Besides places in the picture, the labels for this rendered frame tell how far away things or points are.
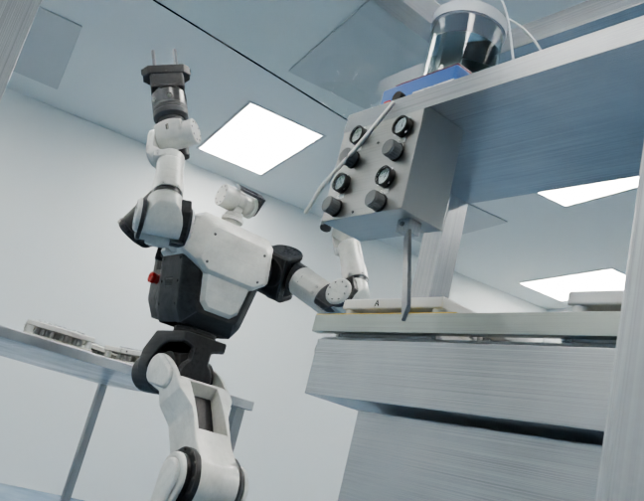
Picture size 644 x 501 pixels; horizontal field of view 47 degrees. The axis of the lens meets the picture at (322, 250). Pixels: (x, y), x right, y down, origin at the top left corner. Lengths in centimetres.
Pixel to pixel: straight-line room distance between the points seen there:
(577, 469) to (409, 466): 28
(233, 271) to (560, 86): 108
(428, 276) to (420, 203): 36
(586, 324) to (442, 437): 29
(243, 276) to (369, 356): 85
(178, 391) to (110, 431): 444
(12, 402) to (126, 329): 101
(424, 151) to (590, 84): 29
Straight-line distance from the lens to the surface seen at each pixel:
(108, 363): 264
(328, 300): 199
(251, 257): 203
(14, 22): 122
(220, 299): 199
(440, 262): 162
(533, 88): 124
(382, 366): 119
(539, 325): 102
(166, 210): 171
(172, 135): 188
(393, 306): 125
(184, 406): 187
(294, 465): 684
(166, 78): 198
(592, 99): 125
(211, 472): 175
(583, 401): 95
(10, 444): 621
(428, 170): 130
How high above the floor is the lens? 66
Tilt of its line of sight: 16 degrees up
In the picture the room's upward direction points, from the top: 15 degrees clockwise
